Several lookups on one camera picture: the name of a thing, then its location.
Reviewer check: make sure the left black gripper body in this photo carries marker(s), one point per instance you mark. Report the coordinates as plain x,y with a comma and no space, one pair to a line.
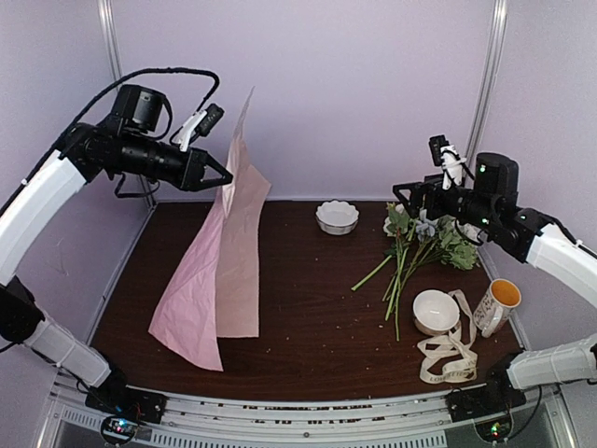
190,168

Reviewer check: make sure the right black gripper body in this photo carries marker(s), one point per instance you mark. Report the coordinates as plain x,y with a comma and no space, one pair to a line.
436,209

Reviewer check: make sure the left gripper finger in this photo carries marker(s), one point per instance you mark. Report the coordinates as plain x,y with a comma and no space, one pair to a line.
213,165
211,183

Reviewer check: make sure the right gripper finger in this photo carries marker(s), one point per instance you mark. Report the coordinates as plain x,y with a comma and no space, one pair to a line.
410,186
405,199

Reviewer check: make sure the green leafy flower bunch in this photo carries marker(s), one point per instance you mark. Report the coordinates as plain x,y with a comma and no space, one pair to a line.
416,242

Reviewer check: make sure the pink wrapping paper sheet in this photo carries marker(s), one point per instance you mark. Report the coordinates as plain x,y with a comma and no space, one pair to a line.
214,291

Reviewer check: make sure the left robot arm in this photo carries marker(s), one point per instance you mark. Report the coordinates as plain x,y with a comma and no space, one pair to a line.
122,143

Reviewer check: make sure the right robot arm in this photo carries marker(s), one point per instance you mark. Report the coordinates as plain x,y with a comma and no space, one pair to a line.
529,236

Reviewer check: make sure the small scalloped white bowl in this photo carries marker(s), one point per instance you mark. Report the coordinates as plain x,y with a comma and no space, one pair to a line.
336,218

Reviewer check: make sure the round white bowl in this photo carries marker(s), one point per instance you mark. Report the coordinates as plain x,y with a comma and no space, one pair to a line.
435,312

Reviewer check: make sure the white mug yellow inside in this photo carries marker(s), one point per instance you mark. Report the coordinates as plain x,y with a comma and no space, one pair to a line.
498,302

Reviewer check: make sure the cream printed ribbon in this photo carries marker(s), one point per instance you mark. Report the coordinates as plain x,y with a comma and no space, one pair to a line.
447,358

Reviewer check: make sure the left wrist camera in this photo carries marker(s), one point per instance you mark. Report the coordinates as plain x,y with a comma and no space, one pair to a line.
198,125

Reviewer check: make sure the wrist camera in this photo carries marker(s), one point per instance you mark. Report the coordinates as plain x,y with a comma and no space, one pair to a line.
446,157
198,125

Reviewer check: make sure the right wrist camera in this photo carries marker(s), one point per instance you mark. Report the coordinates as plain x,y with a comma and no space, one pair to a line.
446,157

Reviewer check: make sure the right aluminium frame post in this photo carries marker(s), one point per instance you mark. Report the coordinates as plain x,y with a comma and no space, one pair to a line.
493,57

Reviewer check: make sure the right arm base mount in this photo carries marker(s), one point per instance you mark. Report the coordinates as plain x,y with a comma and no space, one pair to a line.
477,402

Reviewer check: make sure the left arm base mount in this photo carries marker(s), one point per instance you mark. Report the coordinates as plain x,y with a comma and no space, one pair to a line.
126,408

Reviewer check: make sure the aluminium front rail base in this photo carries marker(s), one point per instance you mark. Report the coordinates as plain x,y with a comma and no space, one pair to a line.
441,419

